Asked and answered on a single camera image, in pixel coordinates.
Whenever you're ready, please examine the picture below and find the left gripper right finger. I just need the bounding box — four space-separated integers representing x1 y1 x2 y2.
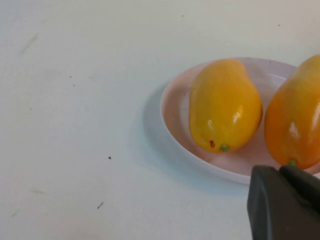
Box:
279 164 320 213

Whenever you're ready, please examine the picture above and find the yellow mango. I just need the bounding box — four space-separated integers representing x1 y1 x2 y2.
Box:
188 58 264 154

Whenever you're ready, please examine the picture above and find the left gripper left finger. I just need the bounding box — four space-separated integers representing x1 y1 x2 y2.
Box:
246 166 320 240

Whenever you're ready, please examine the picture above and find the orange-tinted mango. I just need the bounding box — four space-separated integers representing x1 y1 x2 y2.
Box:
264 54 320 171

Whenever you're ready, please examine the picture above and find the pink round plate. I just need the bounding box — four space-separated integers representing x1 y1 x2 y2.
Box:
159 57 320 186

